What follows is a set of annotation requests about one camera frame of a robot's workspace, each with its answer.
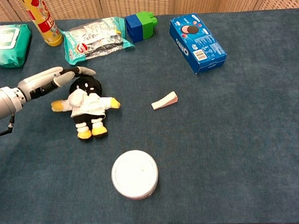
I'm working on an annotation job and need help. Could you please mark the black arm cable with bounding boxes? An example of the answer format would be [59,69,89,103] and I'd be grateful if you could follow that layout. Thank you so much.
[0,113,17,139]

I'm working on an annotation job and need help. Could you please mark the dark blue table cloth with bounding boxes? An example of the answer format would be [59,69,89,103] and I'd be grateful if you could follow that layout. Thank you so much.
[0,3,299,224]

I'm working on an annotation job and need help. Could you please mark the blue Oreo cookie box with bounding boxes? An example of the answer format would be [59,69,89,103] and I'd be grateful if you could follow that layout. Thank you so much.
[168,11,229,77]

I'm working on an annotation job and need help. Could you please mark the blue plastic block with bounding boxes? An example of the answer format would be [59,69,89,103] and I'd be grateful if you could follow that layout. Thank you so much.
[125,13,145,44]

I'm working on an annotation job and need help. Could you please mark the teal silver snack bag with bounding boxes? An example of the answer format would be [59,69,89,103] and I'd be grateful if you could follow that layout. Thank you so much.
[60,15,137,67]

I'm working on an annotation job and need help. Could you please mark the round clear plastic container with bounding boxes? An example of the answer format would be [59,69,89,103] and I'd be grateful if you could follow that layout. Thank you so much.
[109,148,161,202]

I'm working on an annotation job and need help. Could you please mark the yellow juice bottle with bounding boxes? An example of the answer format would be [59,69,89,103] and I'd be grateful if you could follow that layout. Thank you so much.
[23,0,64,49]

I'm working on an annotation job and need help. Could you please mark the black white plush toy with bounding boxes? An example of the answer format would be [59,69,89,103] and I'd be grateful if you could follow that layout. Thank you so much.
[49,73,123,144]

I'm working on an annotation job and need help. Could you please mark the white pink wedge eraser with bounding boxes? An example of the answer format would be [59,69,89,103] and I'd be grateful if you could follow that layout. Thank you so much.
[150,90,180,111]

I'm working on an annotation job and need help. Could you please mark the green toy building block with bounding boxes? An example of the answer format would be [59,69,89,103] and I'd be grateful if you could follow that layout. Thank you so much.
[136,11,159,40]

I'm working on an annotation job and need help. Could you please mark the green wet wipes pack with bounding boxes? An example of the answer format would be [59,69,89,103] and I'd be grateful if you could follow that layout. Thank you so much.
[0,23,34,69]

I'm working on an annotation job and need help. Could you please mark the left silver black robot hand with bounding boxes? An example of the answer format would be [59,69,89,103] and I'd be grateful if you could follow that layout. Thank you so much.
[16,64,98,102]

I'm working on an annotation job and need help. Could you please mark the wicker folding screen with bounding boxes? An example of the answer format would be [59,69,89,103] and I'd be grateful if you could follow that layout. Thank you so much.
[0,0,299,27]

